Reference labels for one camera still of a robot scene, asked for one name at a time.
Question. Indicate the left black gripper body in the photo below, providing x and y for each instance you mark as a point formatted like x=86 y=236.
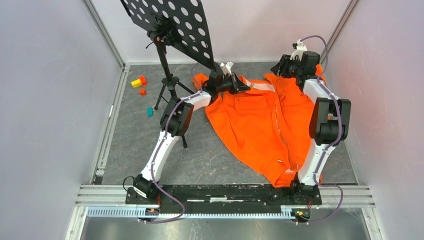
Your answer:
x=225 y=85

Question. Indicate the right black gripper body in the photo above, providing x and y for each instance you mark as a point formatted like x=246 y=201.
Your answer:
x=291 y=67

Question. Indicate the orange jacket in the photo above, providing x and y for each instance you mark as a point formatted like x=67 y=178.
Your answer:
x=267 y=127

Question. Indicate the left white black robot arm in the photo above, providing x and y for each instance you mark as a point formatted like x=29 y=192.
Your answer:
x=175 y=122

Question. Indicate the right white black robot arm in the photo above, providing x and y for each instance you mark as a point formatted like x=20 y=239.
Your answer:
x=329 y=123

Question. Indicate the black perforated music stand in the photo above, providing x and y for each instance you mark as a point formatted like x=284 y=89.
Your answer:
x=180 y=24

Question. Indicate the teal block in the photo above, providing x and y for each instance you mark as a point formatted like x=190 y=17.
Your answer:
x=150 y=111

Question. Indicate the red block on yellow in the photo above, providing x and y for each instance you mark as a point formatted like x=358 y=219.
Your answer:
x=142 y=80

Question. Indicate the small red block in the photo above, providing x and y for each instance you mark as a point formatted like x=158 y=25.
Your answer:
x=142 y=92

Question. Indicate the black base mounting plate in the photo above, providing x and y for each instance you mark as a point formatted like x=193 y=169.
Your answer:
x=225 y=199

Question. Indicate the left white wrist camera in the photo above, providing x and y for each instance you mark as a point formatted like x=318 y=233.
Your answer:
x=226 y=68

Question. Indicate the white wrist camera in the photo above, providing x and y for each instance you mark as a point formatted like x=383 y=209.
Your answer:
x=226 y=68
x=299 y=48

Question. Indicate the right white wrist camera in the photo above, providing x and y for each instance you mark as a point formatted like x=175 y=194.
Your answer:
x=299 y=48

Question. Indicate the grey slotted cable duct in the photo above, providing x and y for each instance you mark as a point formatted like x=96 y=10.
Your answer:
x=145 y=213

